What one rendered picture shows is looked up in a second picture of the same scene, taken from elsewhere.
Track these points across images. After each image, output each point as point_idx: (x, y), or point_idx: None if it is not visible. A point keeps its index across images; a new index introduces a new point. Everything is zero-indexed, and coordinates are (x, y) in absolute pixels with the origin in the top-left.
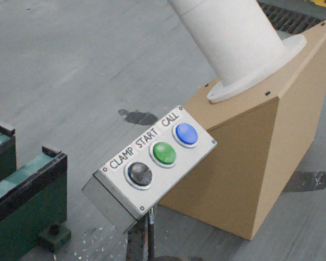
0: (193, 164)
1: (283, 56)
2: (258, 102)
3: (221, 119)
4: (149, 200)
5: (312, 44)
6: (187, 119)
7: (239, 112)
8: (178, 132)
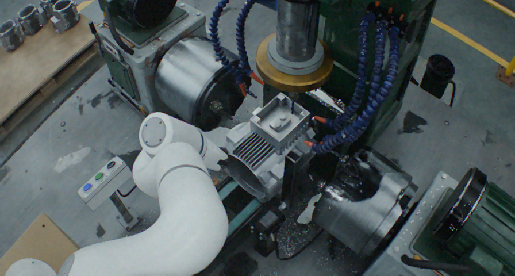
0: (90, 179)
1: (22, 261)
2: (49, 222)
3: (65, 239)
4: (111, 160)
5: (6, 260)
6: (83, 195)
7: (57, 230)
8: (89, 184)
